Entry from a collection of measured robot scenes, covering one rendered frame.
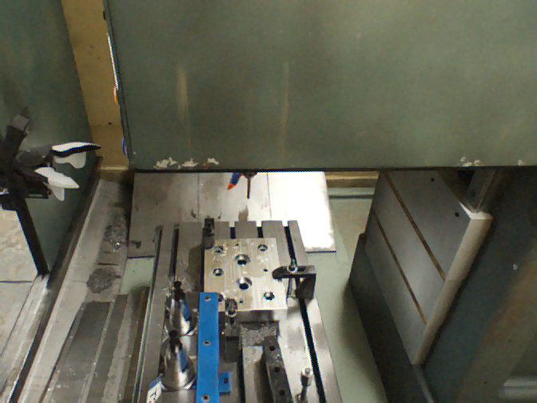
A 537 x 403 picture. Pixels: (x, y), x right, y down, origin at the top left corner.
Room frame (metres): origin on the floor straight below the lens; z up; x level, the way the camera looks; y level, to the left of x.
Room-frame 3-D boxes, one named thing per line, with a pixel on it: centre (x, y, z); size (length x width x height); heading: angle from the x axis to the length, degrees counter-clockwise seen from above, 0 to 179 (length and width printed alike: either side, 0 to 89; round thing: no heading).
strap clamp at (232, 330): (0.76, 0.06, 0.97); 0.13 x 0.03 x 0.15; 7
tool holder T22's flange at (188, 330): (0.57, 0.15, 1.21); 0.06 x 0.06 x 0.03
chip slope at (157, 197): (1.55, 0.13, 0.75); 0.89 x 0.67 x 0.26; 97
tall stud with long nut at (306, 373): (0.61, -0.13, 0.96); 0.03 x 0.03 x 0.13
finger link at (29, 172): (0.74, 0.44, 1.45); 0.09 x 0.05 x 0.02; 56
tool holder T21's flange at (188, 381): (0.46, 0.14, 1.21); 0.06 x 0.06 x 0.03
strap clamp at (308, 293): (0.94, -0.11, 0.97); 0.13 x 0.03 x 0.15; 97
